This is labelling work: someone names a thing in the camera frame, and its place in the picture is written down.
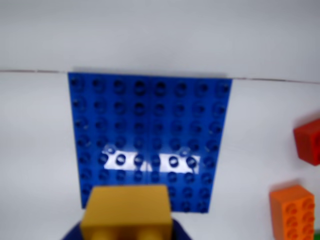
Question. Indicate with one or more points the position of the red 2x2 building block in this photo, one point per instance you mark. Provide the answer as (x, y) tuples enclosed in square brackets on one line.
[(308, 141)]

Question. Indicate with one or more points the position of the yellow 2x2 building block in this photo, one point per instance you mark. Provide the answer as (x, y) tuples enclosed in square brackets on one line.
[(127, 212)]

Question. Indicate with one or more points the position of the blue 8x8 studded baseplate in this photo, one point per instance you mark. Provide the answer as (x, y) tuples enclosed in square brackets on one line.
[(150, 125)]

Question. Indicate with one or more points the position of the green 2x4 building block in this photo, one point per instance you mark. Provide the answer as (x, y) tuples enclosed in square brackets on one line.
[(317, 235)]

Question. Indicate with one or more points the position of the orange 2x4 building block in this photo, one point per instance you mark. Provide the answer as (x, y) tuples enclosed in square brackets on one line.
[(292, 212)]

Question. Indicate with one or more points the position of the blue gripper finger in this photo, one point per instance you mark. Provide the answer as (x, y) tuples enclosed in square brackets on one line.
[(180, 231), (73, 233)]

